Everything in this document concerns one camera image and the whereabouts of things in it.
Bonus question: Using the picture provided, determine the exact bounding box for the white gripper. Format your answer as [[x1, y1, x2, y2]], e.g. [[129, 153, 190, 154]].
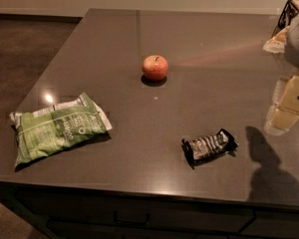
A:
[[264, 14, 299, 136]]

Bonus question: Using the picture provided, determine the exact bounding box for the black rxbar chocolate wrapper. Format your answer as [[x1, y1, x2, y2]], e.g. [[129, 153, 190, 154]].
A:
[[181, 128, 238, 168]]

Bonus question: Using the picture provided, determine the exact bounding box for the green jalapeno chip bag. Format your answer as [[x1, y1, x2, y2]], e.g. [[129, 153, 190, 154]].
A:
[[10, 93, 112, 167]]

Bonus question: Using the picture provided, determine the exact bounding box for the snack package in basket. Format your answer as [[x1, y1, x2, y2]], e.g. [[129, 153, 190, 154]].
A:
[[263, 27, 289, 54]]

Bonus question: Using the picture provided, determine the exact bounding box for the dark right drawer front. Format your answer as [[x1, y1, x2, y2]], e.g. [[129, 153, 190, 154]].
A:
[[241, 211, 299, 239]]

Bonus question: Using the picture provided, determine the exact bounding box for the red apple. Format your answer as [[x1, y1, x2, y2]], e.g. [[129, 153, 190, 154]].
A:
[[142, 55, 168, 82]]

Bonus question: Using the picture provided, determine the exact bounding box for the dark cabinet drawer front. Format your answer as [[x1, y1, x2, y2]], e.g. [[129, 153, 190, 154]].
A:
[[17, 189, 252, 233]]

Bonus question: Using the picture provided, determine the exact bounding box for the black wire basket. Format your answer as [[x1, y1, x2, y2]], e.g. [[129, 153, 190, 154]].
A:
[[272, 0, 299, 36]]

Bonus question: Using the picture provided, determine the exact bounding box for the black drawer handle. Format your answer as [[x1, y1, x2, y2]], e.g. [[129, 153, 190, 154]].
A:
[[113, 211, 150, 226]]

